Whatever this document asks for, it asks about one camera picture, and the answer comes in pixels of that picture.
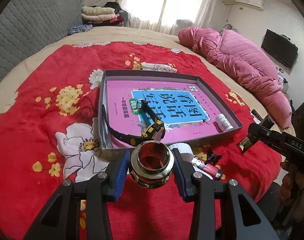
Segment red fashion lighter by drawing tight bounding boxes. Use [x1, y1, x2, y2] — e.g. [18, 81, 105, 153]
[191, 157, 223, 180]

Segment white pill bottle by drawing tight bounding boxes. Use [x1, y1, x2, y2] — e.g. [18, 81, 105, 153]
[215, 113, 233, 132]

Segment white plastic jar lid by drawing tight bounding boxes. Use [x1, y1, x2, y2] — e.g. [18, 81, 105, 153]
[169, 142, 195, 163]

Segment brass threaded pipe fitting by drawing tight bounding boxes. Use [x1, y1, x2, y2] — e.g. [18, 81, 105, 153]
[128, 140, 175, 189]

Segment black yellow wrist watch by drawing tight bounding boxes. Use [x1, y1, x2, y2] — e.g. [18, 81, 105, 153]
[102, 99, 166, 147]

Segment beige bed sheet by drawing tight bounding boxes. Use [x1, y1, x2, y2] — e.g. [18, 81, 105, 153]
[0, 25, 295, 140]

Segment black hair clip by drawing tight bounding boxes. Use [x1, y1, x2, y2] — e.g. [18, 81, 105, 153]
[205, 149, 222, 166]

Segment pink quilted duvet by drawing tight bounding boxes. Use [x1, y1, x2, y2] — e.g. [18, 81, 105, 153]
[178, 27, 292, 129]

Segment pink Chinese workbook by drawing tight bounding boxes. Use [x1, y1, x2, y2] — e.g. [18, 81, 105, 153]
[106, 80, 220, 144]

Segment red floral blanket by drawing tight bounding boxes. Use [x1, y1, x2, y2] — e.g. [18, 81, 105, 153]
[0, 42, 281, 239]

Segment grey cardboard box tray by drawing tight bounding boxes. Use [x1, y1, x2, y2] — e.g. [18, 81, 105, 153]
[98, 70, 243, 151]

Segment white air conditioner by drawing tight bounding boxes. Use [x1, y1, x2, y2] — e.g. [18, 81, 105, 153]
[235, 0, 264, 11]

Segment white window curtain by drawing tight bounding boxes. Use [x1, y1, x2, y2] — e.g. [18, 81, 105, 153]
[119, 0, 217, 35]

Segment blue patterned cloth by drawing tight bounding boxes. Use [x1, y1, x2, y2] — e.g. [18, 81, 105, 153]
[67, 24, 93, 36]

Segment folded clothes stack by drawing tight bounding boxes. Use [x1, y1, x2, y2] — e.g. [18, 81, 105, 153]
[81, 2, 128, 27]

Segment grey quilted headboard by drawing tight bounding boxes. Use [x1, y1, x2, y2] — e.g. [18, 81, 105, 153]
[0, 0, 83, 82]

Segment black wall television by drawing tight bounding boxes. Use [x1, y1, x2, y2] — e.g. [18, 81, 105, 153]
[261, 29, 299, 69]

